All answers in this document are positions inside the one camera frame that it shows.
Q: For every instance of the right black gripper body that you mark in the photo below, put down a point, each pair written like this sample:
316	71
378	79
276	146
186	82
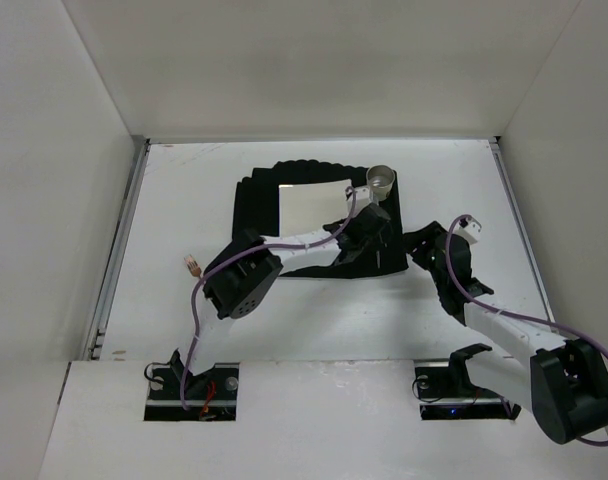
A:
425	240

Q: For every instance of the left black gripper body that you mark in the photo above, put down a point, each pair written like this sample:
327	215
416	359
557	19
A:
360	245

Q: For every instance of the square white plate black rim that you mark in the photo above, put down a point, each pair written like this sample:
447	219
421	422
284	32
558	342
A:
305	208

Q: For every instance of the metal cup with paper sleeve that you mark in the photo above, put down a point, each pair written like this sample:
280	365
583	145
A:
380	180

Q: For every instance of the black cloth placemat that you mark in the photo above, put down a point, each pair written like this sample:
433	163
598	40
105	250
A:
257	206

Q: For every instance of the copper fork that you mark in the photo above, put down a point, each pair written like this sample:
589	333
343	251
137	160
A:
193	266

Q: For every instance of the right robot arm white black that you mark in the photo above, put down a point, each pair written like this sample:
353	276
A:
554	372

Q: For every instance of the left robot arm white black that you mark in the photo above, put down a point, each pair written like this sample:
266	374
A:
239	278

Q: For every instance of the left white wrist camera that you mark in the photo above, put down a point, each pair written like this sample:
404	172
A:
360	196

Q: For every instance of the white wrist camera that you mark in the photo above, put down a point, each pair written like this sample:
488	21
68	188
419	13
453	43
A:
469	229
360	196

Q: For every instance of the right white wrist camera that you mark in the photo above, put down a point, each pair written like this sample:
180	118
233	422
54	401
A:
469	229

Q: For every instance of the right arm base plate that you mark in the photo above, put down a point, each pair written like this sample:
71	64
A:
441	398

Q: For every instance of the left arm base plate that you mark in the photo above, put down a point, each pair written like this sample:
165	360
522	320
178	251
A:
210	397

